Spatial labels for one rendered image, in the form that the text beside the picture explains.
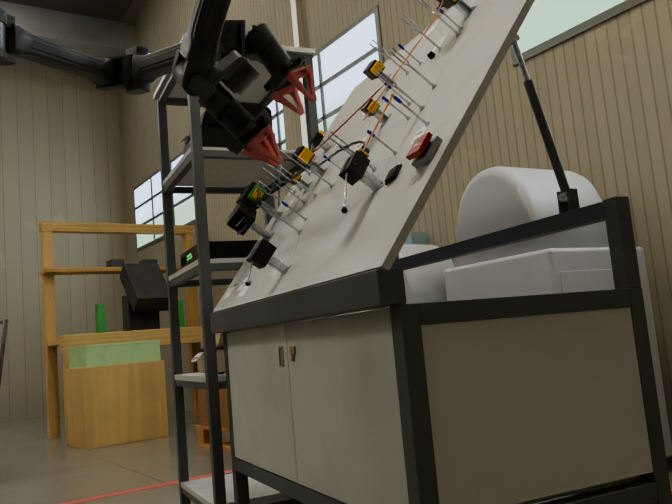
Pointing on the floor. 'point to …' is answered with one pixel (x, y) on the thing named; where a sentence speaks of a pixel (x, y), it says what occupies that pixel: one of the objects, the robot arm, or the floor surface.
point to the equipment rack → (221, 175)
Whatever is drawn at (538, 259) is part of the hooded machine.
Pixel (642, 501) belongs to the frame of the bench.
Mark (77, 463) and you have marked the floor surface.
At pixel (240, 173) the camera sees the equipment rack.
